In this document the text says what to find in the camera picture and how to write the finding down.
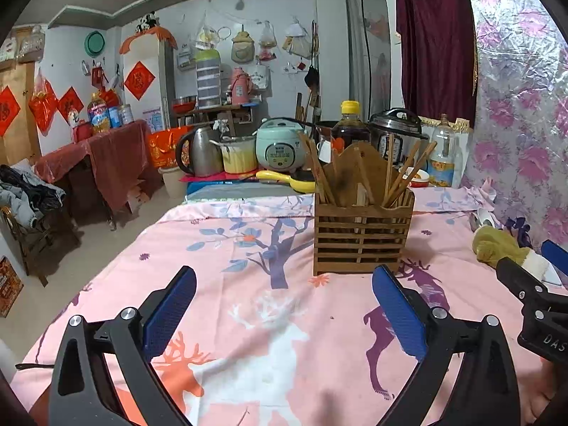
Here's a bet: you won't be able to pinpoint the soy sauce bottle yellow cap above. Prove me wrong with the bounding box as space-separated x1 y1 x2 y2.
330 100 373 152

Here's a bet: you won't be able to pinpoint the pale rice cooker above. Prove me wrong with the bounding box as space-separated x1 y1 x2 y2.
256 117 308 174

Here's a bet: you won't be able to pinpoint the gold fringed cloth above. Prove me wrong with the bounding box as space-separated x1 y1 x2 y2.
419 115 472 135

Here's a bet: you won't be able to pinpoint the red hanging paper decoration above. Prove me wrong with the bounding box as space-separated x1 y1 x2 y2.
28 68 60 134

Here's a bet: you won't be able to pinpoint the pile of dark clothes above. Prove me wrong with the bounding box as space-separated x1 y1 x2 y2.
0 164 67 227

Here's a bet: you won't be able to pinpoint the olive mitten with white cuff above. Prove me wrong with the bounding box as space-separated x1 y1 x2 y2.
471 225 564 287

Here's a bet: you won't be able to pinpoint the pink thermos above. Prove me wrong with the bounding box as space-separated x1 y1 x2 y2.
229 66 253 107

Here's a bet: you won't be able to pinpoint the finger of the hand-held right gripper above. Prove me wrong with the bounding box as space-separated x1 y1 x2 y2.
541 238 568 276
496 257 568 320

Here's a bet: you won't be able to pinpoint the clear plastic oil bottle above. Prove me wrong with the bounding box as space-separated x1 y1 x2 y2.
428 114 458 188

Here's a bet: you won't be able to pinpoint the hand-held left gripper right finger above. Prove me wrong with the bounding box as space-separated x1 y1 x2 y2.
372 264 521 426

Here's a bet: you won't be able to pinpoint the bunch of wooden chopsticks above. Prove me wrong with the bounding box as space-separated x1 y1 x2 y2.
298 130 439 209

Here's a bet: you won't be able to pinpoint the white hanging bag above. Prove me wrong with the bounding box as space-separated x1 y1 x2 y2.
281 17 312 59

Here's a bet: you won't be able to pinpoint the floral foil wall sheet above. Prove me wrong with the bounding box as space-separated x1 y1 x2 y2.
461 0 568 277

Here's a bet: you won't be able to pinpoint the red basin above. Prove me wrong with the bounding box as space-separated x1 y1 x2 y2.
171 96 198 114

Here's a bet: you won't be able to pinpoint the black and white plush toy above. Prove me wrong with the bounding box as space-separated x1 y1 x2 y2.
135 11 160 34

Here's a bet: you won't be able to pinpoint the red diamond paper decoration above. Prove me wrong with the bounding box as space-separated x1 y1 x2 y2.
57 87 85 125
123 61 156 101
0 84 22 138

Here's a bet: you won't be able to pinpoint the green lidded tiered steamer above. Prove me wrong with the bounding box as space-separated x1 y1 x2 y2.
195 48 223 110

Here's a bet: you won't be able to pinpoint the person's right hand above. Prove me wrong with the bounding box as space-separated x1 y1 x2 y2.
522 361 558 425

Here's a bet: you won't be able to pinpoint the white bucket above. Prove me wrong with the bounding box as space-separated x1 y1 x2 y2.
160 166 190 200

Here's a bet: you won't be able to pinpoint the orange cloth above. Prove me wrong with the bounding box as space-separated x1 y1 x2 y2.
118 26 179 56

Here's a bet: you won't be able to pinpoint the large cooking oil bottle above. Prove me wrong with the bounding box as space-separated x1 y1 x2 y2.
87 92 112 134

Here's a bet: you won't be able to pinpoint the red orange gift bag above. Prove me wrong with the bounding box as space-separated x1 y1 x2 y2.
148 126 194 169

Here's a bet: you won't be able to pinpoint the clear hanging plastic bag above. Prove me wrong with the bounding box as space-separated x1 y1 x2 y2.
190 11 221 52

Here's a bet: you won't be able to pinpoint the pink deer print sheet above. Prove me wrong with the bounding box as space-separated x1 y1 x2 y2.
11 184 568 426

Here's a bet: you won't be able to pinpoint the silver black pressure cooker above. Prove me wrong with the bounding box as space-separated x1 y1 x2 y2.
368 107 431 170

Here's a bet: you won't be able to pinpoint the red and white bowl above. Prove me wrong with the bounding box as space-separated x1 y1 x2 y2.
399 166 431 188

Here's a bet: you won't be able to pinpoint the wooden slatted chopstick holder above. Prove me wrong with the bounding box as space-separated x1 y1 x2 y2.
312 141 416 277

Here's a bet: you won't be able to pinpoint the red cloth covered table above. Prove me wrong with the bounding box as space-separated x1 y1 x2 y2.
34 119 163 228

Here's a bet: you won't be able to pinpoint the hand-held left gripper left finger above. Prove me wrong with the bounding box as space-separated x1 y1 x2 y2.
48 265 198 426

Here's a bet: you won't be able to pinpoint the beige hanging bag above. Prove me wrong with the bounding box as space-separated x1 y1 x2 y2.
230 24 256 63

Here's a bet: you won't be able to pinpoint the teal round plate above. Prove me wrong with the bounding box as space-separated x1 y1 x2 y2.
84 31 108 58

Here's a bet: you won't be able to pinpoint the wooden chair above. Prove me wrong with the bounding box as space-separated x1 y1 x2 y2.
0 206 83 287

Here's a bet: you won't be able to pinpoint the wooden door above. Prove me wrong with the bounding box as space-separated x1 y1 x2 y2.
0 61 43 166

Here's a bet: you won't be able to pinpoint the red printed box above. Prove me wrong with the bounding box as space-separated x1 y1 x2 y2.
0 255 26 318

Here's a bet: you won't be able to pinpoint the white refrigerator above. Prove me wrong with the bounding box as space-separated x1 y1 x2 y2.
121 31 176 137

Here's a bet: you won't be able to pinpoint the yellow pot with lid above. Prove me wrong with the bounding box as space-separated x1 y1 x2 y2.
209 135 258 174

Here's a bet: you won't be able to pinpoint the steel electric kettle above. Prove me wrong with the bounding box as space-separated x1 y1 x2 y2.
175 125 224 179

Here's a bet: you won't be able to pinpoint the maroon curtain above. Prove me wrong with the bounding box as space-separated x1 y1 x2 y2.
393 0 478 128

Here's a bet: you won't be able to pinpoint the clear hanging bag red contents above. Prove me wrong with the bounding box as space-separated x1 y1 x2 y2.
257 21 278 61

